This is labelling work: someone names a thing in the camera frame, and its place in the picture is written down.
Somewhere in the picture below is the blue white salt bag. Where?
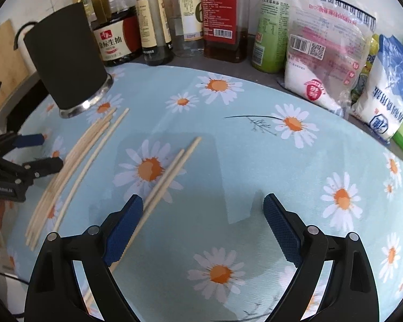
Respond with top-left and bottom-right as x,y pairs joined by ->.
352,35 -> 403,142

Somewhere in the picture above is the red label oil bottle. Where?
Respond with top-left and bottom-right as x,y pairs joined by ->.
201,0 -> 250,63

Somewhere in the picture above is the black chopstick holder cup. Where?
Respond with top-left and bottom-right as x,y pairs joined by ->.
23,2 -> 113,119

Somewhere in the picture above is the daisy pattern blue tablecloth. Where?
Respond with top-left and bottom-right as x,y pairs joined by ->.
8,63 -> 403,321

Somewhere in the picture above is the dark soy sauce bottle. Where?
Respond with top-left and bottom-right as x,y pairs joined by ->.
91,0 -> 142,67

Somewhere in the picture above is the clear yellow cap bottle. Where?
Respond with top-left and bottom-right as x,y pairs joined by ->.
172,0 -> 204,57

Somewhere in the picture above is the pink white sugar bag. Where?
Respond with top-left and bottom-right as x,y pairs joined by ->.
284,0 -> 377,117

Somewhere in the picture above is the wooden chopstick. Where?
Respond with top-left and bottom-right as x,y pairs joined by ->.
144,149 -> 185,211
80,136 -> 203,306
29,120 -> 112,252
24,107 -> 118,239
26,115 -> 113,246
53,108 -> 130,232

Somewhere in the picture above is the wooden cutting board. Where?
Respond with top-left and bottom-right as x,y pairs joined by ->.
0,20 -> 30,109

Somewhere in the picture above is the cream label vinegar bottle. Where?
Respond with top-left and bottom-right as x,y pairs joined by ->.
136,0 -> 173,66

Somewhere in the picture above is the green label bottle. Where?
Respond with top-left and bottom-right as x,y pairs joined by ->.
252,0 -> 290,74

